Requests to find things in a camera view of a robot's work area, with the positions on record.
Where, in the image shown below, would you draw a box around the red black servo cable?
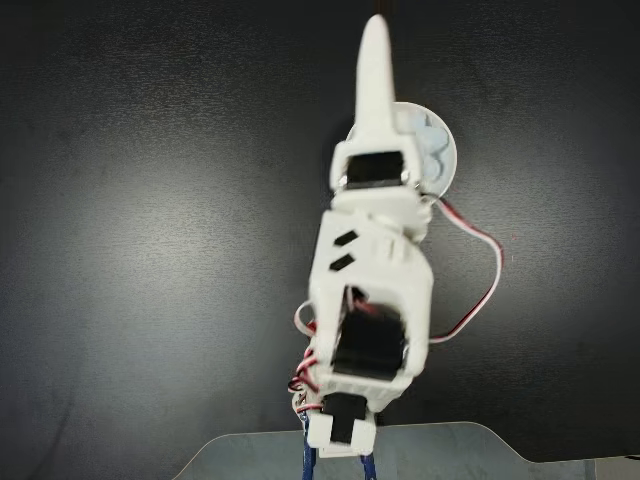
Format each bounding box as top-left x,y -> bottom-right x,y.
287,298 -> 324,417

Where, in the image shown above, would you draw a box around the skyblue plush doll keychain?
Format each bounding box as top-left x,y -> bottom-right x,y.
409,112 -> 451,185

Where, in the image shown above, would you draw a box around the white ceramic bowl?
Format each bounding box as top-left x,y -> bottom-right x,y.
343,101 -> 459,200

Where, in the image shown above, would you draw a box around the white red servo cable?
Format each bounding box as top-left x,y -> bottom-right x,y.
426,196 -> 505,346

